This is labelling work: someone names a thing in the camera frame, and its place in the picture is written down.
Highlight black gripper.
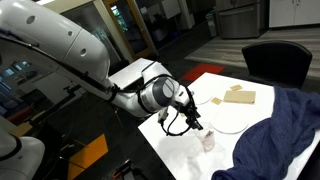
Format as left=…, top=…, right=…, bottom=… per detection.
left=175, top=87, right=203, bottom=130

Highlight white kitchen cabinets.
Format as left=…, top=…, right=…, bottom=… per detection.
left=269, top=0, right=320, bottom=28

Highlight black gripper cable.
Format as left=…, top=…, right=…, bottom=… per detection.
left=159, top=84, right=198, bottom=137

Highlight clear plastic cup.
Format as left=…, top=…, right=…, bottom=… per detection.
left=194, top=122, right=215, bottom=152

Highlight small tan packet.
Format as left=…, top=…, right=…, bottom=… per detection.
left=230, top=85, right=242, bottom=91
left=211, top=97, right=222, bottom=105

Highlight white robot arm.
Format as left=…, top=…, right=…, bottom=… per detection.
left=0, top=0, right=202, bottom=130

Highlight white plate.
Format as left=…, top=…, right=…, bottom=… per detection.
left=213, top=111, right=248, bottom=134
left=192, top=90, right=212, bottom=105

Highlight navy blue cloth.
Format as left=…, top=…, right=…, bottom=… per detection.
left=211, top=86, right=320, bottom=180

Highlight black chair far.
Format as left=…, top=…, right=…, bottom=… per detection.
left=242, top=40, right=313, bottom=89

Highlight small brown napkin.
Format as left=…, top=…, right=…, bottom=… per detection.
left=223, top=91, right=256, bottom=104

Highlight small tan packet right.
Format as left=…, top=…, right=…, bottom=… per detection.
left=211, top=97, right=222, bottom=105

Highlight white plate near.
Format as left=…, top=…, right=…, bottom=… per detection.
left=192, top=90, right=212, bottom=105

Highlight small tan packet left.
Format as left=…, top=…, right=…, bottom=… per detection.
left=230, top=85, right=242, bottom=91

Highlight white plate far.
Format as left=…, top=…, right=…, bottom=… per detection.
left=213, top=111, right=248, bottom=134

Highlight stainless steel refrigerator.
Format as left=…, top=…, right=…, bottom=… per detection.
left=216, top=0, right=264, bottom=39

